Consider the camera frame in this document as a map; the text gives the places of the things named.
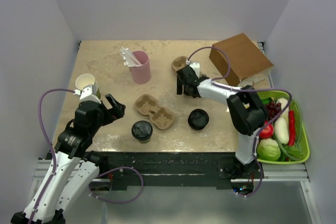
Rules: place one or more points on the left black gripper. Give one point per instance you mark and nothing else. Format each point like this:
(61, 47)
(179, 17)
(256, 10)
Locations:
(118, 108)

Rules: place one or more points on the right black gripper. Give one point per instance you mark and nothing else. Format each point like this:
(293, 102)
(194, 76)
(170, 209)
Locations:
(180, 87)

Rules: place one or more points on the black plastic cup lid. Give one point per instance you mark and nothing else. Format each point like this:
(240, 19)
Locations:
(142, 125)

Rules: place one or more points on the brown pulp cup carrier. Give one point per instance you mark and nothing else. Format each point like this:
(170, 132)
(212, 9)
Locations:
(159, 115)

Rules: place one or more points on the green paper coffee cup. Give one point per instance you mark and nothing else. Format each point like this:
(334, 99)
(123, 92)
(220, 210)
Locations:
(142, 136)

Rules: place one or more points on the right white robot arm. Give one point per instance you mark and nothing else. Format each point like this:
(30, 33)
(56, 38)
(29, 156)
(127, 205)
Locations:
(245, 107)

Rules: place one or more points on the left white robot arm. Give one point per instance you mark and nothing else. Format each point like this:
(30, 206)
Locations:
(72, 168)

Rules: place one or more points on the pink plastic tumbler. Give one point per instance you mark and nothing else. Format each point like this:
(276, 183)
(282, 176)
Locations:
(141, 74)

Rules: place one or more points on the stack of black lids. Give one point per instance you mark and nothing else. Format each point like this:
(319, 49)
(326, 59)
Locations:
(198, 119)

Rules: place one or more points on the stack of paper cups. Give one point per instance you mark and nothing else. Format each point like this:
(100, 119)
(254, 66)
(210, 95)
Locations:
(88, 80)

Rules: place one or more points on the white wrapped straws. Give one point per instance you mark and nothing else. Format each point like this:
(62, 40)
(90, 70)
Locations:
(129, 58)

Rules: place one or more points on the brown paper bag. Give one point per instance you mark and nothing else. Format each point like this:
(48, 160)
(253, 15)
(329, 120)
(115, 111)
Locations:
(246, 64)

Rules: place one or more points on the green toy cucumber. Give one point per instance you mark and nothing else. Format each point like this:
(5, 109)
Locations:
(266, 100)

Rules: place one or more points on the purple toy grapes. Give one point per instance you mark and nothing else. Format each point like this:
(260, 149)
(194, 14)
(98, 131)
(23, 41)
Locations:
(273, 108)

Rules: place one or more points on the red toy tomato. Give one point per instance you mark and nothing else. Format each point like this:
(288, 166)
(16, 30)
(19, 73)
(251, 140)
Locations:
(267, 132)

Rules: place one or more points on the white toy radish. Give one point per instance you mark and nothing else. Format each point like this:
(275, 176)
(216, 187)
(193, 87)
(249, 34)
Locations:
(284, 102)
(281, 130)

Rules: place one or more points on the green toy cabbage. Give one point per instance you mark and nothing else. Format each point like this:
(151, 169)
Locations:
(269, 150)

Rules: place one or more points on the red toy chili pepper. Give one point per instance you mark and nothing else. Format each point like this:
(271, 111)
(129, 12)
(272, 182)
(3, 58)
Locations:
(292, 128)

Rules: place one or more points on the green plastic basket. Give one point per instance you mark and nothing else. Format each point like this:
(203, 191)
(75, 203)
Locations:
(298, 153)

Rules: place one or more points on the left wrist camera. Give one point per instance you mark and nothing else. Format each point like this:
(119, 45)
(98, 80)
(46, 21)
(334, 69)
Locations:
(90, 93)

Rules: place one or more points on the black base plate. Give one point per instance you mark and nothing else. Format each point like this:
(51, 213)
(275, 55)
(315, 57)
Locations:
(185, 169)

